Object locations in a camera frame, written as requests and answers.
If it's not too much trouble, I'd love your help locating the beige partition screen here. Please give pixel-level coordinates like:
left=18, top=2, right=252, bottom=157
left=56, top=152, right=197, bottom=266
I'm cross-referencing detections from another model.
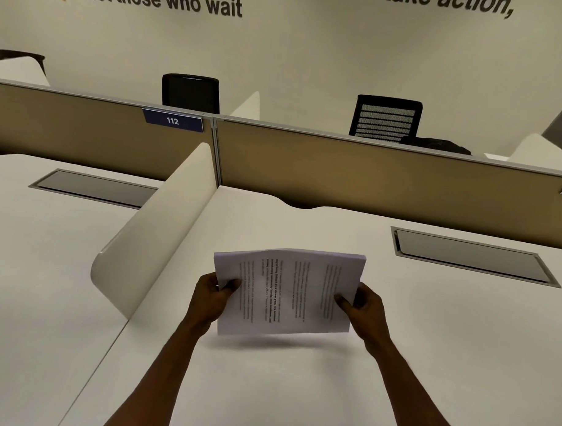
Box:
left=0, top=79, right=226, bottom=186
left=208, top=115, right=562, bottom=252

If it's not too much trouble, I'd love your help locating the white curved divider panel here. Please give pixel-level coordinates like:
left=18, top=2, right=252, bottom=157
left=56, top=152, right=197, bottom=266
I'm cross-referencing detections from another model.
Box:
left=229, top=89, right=261, bottom=120
left=506, top=131, right=562, bottom=173
left=89, top=138, right=219, bottom=321
left=0, top=55, right=51, bottom=87

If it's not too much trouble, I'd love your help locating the white desk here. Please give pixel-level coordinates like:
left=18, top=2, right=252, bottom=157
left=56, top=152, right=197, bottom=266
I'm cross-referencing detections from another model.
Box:
left=0, top=152, right=166, bottom=426
left=61, top=180, right=562, bottom=426

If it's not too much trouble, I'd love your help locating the person's left forearm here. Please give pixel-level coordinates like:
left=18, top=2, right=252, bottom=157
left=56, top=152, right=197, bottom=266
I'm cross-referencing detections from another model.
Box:
left=101, top=317, right=212, bottom=426

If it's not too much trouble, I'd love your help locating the person's right hand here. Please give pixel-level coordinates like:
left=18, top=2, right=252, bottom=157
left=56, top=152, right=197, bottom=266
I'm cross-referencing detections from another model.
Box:
left=332, top=281, right=389, bottom=353

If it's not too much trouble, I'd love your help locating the pile of printed white papers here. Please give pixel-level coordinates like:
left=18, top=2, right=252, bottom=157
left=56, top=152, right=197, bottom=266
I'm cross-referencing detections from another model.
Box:
left=211, top=246, right=368, bottom=342

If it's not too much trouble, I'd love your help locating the person's right forearm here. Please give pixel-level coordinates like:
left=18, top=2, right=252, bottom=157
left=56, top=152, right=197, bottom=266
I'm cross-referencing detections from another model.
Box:
left=361, top=335, right=470, bottom=426

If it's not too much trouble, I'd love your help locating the grey cable tray lid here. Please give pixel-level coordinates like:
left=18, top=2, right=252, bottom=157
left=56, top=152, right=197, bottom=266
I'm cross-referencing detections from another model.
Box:
left=388, top=226, right=562, bottom=289
left=28, top=167, right=160, bottom=211

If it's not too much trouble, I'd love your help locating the black solid-back office chair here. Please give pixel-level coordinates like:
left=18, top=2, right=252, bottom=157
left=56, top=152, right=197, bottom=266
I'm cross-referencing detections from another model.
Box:
left=161, top=73, right=222, bottom=115

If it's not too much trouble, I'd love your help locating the black bag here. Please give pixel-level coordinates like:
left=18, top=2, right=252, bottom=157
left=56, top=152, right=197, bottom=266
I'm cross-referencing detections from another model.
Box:
left=399, top=135, right=472, bottom=156

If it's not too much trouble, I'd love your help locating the black striped mesh office chair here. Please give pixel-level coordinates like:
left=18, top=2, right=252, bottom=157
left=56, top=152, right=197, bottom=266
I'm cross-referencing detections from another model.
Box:
left=348, top=94, right=424, bottom=144

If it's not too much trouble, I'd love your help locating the person's left hand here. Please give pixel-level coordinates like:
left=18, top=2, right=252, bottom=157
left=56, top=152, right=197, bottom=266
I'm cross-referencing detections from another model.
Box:
left=187, top=270, right=243, bottom=337

